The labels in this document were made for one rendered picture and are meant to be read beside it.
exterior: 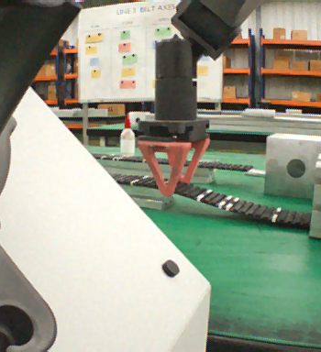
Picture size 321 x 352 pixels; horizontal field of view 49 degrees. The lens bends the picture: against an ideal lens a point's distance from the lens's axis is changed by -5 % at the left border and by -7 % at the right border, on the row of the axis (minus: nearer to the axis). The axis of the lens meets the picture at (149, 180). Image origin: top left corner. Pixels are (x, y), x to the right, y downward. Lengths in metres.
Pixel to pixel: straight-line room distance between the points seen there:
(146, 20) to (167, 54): 3.21
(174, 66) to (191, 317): 0.36
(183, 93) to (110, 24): 3.39
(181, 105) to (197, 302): 0.34
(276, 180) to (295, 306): 0.36
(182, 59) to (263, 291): 0.30
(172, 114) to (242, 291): 0.26
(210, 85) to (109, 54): 1.07
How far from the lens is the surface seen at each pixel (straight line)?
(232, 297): 0.29
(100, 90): 3.81
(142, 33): 3.68
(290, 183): 0.62
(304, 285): 0.32
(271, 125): 2.08
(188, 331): 0.16
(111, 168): 0.77
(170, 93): 0.48
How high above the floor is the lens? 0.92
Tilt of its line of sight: 12 degrees down
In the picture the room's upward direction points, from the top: straight up
